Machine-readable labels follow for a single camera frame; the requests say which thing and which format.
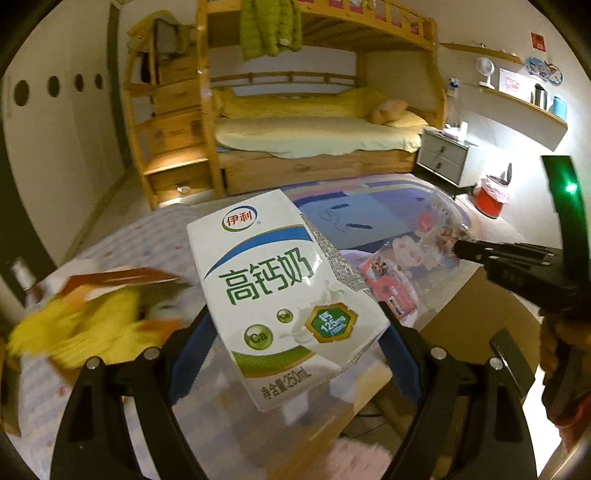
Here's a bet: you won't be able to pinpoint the red trash bin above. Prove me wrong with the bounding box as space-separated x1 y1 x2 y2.
474 163 513 219

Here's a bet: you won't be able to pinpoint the white wardrobe with round holes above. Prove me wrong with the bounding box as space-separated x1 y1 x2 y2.
2 25 122 264

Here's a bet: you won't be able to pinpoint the right hand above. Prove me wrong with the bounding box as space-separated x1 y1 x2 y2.
540 310 590 451

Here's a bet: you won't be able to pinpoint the curved wall shelf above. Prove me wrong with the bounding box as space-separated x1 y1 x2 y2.
441 42 568 151

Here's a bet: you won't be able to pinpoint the wooden stair drawers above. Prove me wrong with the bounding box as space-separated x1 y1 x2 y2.
122 10 223 209

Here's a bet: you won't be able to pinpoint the green puffer jacket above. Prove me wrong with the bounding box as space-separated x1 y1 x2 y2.
239 0 303 61

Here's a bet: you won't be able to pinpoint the white nightstand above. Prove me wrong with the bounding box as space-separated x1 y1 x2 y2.
416 127 482 198

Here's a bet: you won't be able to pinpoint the clear plastic wrapper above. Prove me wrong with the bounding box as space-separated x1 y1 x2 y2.
360 189 470 327

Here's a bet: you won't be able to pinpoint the wooden bunk bed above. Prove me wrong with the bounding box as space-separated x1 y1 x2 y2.
197 1 446 195

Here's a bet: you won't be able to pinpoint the white desk fan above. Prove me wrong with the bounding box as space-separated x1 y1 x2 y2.
476 57 495 90

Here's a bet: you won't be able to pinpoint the blue checkered tablecloth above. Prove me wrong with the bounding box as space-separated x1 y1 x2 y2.
8 204 260 480

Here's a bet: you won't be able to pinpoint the rainbow round rug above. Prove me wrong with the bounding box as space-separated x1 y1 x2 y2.
283 174 440 252

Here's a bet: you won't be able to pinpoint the orange plush pillow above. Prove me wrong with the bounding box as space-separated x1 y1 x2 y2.
370 99 408 125

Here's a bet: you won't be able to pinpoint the brown bottle white cap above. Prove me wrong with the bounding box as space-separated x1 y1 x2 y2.
10 257 45 307

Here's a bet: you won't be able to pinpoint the white green milk carton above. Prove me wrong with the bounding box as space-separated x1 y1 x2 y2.
187 190 390 412

